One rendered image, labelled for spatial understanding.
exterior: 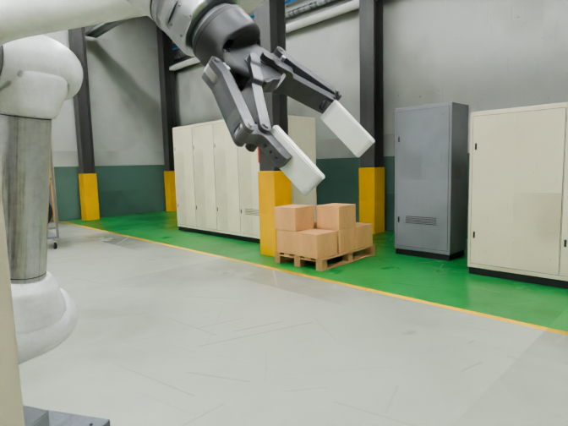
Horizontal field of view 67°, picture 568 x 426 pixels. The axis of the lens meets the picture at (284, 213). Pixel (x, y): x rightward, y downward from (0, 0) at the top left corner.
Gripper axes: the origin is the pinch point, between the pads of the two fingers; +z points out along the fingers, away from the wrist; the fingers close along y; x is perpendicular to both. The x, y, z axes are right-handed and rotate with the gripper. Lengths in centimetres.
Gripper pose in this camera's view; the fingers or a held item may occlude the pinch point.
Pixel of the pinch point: (336, 158)
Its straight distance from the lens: 47.7
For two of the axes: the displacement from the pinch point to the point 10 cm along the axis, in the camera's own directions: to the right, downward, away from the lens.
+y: -5.2, 3.8, -7.7
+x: 5.3, -5.6, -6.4
